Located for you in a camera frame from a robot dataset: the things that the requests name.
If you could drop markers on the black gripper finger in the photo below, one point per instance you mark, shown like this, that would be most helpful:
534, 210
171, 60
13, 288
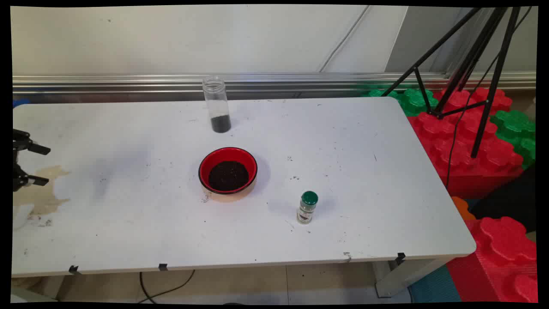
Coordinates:
25, 179
25, 143

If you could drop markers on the clear plastic jar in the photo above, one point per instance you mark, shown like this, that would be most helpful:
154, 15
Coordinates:
216, 103

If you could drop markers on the dark seeds heap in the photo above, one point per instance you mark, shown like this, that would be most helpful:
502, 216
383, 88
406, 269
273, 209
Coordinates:
228, 177

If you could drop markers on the red bowl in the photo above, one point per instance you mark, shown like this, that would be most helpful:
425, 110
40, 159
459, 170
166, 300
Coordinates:
245, 159

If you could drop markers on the spice bottle green cap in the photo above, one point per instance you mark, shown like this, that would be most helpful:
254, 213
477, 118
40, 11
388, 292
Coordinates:
306, 210

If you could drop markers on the grey table leg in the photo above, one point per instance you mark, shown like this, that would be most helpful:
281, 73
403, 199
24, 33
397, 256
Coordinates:
399, 279

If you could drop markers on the green foam block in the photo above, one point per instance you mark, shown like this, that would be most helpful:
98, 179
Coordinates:
414, 101
514, 124

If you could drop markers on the teal floor mat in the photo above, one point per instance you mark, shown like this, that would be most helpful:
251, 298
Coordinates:
433, 285

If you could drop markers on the orange foam block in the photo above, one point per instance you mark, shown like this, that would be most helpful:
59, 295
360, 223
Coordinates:
462, 208

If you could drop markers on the large red foam block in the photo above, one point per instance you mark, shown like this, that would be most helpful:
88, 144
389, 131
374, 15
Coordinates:
484, 171

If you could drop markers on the black tripod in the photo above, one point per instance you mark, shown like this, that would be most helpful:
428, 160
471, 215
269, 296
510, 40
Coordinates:
496, 77

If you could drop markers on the black foam mat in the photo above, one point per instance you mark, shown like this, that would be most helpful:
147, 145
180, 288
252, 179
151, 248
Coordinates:
510, 201

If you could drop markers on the aluminium wall rail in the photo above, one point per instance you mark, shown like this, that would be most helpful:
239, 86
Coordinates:
300, 81

